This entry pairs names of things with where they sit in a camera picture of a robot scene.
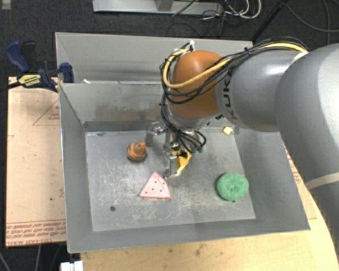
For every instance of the small pale yellow lump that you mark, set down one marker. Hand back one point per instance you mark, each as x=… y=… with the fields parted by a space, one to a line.
x=227 y=130

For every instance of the orange and brown striped toy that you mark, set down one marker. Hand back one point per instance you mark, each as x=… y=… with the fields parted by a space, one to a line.
x=136 y=152

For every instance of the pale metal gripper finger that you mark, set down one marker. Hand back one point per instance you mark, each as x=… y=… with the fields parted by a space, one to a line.
x=149 y=138
x=167 y=165

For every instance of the grey metal bin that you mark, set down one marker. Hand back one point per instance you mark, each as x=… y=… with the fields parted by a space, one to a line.
x=115 y=202

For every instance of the yellow toy banana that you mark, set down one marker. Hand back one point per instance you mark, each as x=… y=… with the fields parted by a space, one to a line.
x=185 y=161

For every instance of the brown cardboard board, red print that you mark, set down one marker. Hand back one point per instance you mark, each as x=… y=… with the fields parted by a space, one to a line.
x=34 y=157

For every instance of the green round scrubbing sponge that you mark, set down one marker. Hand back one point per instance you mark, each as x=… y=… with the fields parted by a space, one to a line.
x=232 y=186

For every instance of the pink wedge-shaped toy slice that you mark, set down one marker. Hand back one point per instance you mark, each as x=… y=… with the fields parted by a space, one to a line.
x=156 y=188

